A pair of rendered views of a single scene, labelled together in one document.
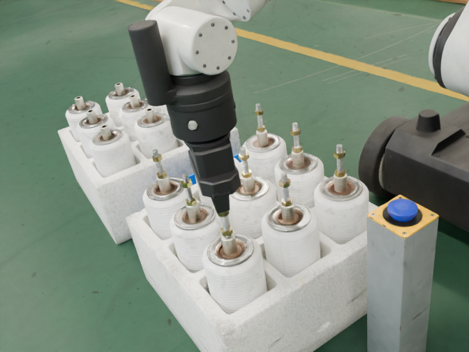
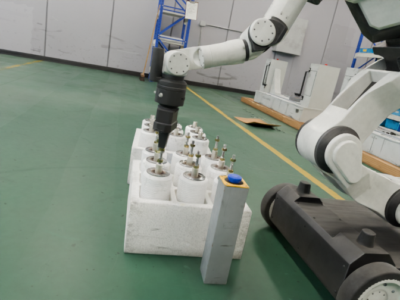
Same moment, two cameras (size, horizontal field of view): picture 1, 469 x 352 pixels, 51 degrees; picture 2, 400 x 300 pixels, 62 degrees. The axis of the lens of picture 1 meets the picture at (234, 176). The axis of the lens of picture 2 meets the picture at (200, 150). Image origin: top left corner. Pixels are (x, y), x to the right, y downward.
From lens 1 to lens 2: 50 cm
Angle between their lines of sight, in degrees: 22
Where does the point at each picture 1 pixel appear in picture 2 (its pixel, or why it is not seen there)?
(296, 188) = (212, 176)
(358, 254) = not seen: hidden behind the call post
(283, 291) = (170, 203)
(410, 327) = (219, 250)
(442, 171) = (294, 209)
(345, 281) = (206, 223)
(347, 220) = not seen: hidden behind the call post
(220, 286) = (144, 183)
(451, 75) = (299, 144)
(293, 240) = (188, 183)
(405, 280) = (220, 212)
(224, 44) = (183, 65)
